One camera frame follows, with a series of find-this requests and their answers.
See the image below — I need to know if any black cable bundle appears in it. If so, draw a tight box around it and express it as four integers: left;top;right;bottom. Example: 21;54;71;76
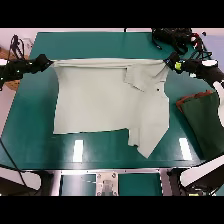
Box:
151;28;205;56

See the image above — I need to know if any silver frame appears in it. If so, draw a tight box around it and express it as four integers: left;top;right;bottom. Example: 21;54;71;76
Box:
39;167;183;197

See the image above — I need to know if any pale green shirt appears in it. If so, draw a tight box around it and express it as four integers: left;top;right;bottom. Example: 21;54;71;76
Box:
51;57;172;160

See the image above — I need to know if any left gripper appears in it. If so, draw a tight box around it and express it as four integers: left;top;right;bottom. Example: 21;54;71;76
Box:
32;53;55;73

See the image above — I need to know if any dark green garment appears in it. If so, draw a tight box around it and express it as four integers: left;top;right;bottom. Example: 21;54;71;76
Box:
179;91;224;161

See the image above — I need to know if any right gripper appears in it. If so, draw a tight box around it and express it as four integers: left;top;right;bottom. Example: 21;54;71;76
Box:
163;51;184;72

